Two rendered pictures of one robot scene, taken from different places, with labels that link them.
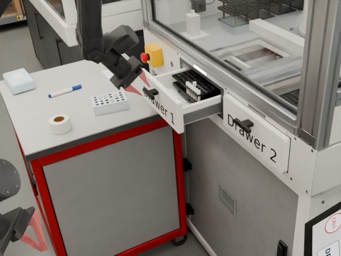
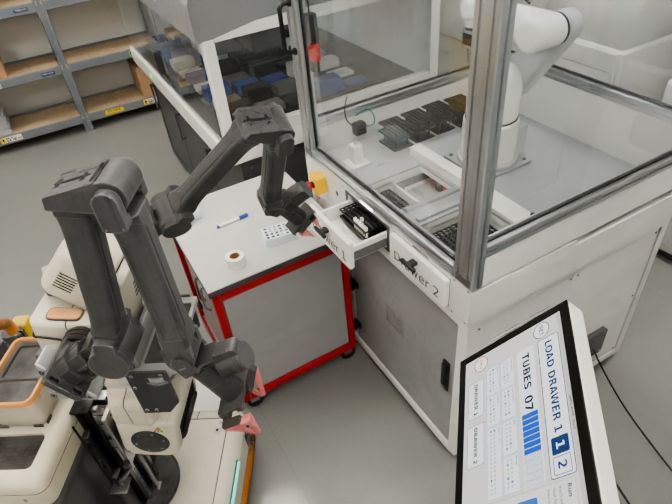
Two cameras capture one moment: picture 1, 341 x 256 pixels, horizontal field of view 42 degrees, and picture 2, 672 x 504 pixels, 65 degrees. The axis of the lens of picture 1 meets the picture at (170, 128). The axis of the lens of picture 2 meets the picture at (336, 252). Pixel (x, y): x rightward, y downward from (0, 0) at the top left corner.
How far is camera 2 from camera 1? 0.48 m
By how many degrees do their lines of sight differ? 7
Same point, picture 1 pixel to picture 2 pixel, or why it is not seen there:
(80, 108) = (251, 240)
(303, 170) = (461, 306)
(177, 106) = (348, 247)
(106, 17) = not seen: hidden behind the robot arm
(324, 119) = (477, 269)
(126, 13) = not seen: hidden behind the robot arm
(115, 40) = (292, 197)
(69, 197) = (247, 325)
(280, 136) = (441, 278)
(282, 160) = (444, 297)
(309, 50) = (463, 214)
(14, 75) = not seen: hidden behind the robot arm
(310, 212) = (468, 339)
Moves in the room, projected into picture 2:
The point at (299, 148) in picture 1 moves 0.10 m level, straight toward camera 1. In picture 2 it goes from (457, 288) to (454, 312)
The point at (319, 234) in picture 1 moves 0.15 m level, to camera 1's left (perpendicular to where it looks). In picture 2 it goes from (470, 372) to (406, 380)
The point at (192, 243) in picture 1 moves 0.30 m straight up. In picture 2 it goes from (361, 355) to (357, 311)
